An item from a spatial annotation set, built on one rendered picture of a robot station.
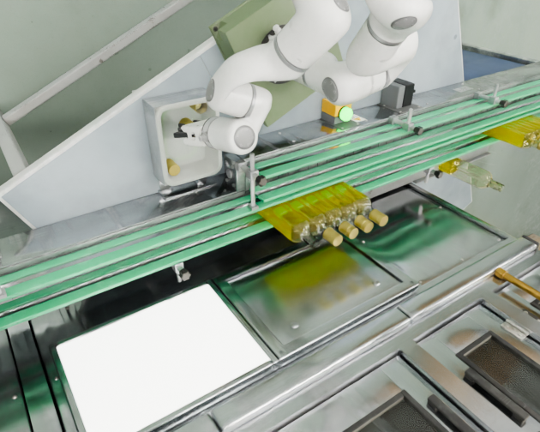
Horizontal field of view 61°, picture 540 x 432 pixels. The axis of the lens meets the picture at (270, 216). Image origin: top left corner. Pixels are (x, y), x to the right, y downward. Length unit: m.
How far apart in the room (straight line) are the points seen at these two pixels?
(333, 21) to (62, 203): 0.83
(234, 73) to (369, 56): 0.27
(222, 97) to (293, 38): 0.19
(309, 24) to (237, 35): 0.43
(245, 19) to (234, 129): 0.37
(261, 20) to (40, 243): 0.78
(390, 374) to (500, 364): 0.27
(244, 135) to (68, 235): 0.54
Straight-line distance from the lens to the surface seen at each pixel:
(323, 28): 0.82
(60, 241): 1.24
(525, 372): 1.30
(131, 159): 1.31
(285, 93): 1.36
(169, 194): 1.35
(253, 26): 1.26
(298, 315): 1.21
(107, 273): 1.25
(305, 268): 1.35
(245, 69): 0.90
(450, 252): 1.57
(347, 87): 1.07
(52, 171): 1.26
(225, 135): 0.97
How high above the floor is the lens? 1.89
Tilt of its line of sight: 44 degrees down
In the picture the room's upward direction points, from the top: 129 degrees clockwise
